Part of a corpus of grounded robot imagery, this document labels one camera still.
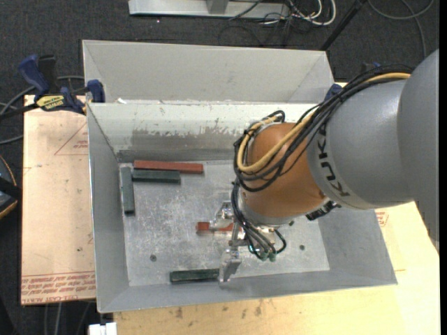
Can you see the black cylinder on white bracket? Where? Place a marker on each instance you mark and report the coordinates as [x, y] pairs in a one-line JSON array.
[[319, 212]]

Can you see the dark green flat block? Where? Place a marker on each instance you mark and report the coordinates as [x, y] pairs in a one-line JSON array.
[[127, 190], [193, 276], [155, 176]]

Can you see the grey metal bin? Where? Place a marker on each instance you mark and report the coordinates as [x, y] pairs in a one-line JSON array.
[[174, 229]]

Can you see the brown cardboard board red print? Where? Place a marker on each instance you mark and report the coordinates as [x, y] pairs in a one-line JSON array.
[[56, 194]]

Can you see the long red-brown flat block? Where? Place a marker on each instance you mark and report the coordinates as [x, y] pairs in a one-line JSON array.
[[167, 166]]

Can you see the short red-brown flat block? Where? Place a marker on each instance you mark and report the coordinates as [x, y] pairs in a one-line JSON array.
[[203, 227]]

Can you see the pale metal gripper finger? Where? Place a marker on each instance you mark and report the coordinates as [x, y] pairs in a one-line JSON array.
[[229, 263], [225, 213]]

